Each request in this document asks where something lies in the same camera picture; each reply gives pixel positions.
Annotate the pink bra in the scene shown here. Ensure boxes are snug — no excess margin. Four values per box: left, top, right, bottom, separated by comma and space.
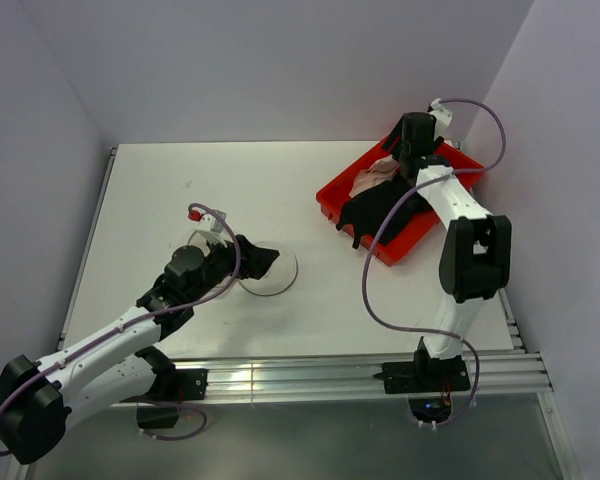
349, 156, 400, 198

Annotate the black bra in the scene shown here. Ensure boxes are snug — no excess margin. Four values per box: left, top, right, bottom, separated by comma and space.
335, 176, 435, 249

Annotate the white mesh laundry bag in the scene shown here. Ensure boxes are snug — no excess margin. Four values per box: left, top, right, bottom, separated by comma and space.
183, 231, 298, 297

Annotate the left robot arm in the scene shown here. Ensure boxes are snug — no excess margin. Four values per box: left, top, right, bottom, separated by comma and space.
0, 235, 281, 464

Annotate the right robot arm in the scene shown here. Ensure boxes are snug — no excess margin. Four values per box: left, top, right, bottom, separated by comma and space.
383, 107, 512, 361

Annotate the red plastic tray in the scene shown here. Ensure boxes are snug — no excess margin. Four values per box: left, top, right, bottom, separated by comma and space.
315, 137, 486, 267

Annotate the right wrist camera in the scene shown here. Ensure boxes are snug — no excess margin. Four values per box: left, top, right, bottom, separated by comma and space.
427, 98, 453, 139

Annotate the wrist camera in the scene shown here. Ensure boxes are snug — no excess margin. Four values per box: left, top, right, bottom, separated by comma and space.
186, 208, 227, 247
427, 98, 453, 139

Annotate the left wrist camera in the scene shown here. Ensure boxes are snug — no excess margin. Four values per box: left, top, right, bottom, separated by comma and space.
186, 208, 227, 247

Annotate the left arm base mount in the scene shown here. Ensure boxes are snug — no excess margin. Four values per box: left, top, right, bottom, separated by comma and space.
136, 368, 208, 430

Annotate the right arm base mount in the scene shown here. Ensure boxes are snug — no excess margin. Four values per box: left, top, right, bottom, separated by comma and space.
373, 356, 471, 394

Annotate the aluminium frame rail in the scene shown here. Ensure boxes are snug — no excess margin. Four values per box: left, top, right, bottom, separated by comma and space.
175, 351, 553, 406

